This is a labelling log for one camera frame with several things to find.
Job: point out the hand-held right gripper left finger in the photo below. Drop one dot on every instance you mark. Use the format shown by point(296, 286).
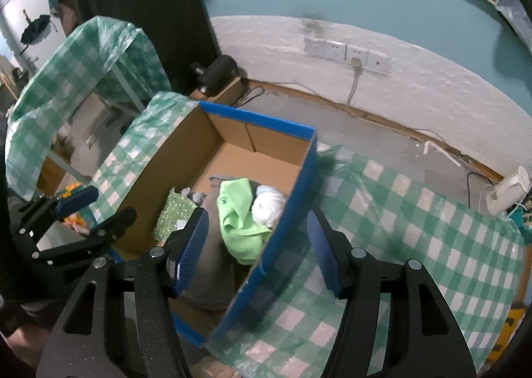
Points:
point(192, 251)

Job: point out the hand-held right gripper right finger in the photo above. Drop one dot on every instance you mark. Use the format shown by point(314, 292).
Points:
point(326, 253)

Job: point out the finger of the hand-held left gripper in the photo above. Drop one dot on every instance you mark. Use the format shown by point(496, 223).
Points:
point(112, 226)
point(77, 200)

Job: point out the grey towel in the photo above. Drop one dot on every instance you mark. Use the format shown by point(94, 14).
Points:
point(212, 278)

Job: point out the green patterned cloth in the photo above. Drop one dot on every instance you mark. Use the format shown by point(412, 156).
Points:
point(174, 215)

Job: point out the light green cloth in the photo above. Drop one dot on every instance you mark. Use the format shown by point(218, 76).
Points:
point(237, 220)

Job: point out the small grey sock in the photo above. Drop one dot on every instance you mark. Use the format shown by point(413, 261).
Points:
point(195, 196)

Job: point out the white cloth bundle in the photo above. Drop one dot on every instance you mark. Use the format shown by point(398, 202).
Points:
point(266, 207)

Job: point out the blue-edged cardboard box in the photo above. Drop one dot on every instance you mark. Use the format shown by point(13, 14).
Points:
point(257, 141)

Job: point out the person's left forearm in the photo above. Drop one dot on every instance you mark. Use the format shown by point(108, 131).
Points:
point(14, 315)

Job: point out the orange and green packets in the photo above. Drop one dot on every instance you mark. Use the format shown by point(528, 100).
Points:
point(77, 220)

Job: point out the green checked plastic tablecloth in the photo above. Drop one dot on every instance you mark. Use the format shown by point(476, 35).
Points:
point(62, 82)
point(395, 215)

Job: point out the white trim piece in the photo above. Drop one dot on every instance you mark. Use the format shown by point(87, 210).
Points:
point(440, 151)

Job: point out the dark folded umbrella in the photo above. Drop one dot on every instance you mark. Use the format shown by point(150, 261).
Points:
point(35, 28)

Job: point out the black cylinder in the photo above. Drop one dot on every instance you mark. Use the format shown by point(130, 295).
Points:
point(216, 72)

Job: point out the white electric kettle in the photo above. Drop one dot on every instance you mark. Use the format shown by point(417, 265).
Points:
point(505, 191)

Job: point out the black cabinet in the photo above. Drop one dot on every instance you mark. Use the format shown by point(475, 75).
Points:
point(145, 8)

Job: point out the white wall plate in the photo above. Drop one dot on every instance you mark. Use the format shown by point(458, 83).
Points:
point(379, 62)

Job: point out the white wall socket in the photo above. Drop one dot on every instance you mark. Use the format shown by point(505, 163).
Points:
point(336, 50)
point(357, 54)
point(315, 46)

